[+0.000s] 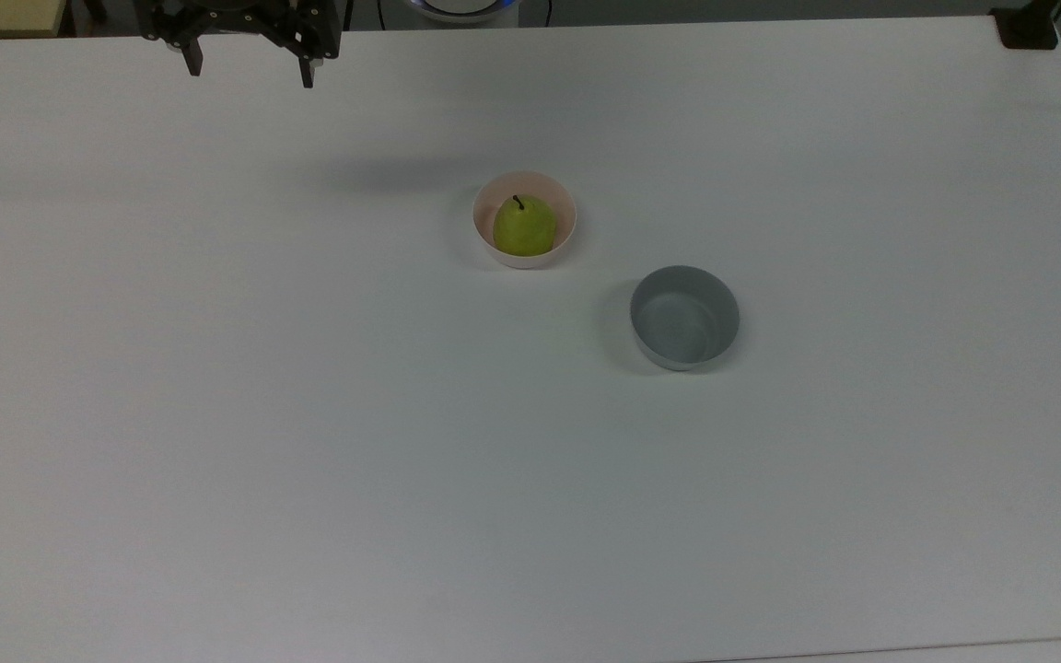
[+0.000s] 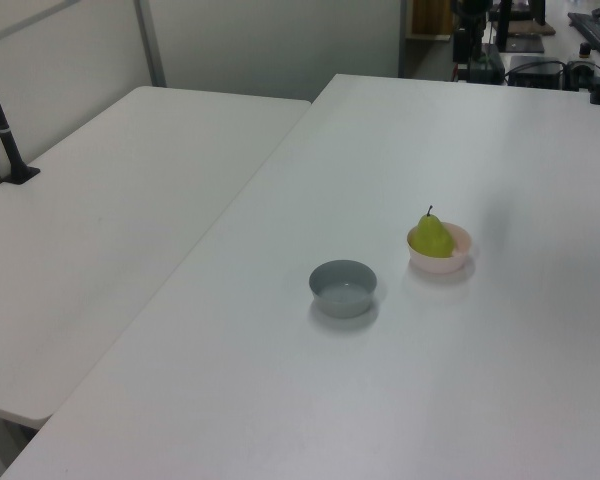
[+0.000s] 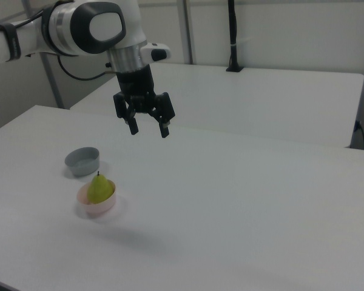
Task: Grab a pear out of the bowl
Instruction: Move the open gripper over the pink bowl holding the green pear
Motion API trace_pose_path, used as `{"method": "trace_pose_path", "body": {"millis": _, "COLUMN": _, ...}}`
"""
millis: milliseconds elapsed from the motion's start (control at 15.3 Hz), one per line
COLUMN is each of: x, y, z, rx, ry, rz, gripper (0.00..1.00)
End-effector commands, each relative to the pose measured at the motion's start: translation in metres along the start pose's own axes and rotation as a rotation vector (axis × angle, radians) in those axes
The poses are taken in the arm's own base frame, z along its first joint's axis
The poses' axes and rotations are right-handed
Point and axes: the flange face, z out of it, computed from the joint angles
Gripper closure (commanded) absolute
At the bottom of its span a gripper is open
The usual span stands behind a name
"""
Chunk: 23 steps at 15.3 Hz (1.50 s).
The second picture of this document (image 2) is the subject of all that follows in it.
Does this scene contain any grey metal partition post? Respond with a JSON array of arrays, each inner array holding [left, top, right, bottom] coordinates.
[[133, 0, 168, 89]]

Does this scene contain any white side table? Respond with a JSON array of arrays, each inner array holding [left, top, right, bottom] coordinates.
[[0, 85, 313, 430]]

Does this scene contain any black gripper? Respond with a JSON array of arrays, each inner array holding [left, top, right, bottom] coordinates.
[[452, 0, 492, 65]]

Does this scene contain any pink bowl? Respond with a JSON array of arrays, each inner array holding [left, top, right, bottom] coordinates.
[[406, 223, 474, 275]]

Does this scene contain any green pear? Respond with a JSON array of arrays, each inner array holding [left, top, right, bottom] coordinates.
[[410, 204, 456, 260]]

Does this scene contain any black box device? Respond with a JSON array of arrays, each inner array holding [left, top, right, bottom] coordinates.
[[503, 54, 567, 92]]

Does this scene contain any yellow board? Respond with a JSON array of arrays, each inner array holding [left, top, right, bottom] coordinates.
[[411, 0, 454, 38]]

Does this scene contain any black keyboard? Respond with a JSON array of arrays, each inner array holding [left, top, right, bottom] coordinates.
[[566, 11, 600, 52]]

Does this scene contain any black stand with flat base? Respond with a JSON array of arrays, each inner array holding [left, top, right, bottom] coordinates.
[[494, 0, 547, 55]]

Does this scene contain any black camera pole with clamp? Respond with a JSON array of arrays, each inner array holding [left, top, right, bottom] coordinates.
[[0, 44, 42, 185]]

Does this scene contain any grey bowl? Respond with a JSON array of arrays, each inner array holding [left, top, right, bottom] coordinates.
[[308, 258, 378, 319]]

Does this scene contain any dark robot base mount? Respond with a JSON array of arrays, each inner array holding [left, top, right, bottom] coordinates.
[[457, 42, 506, 84]]

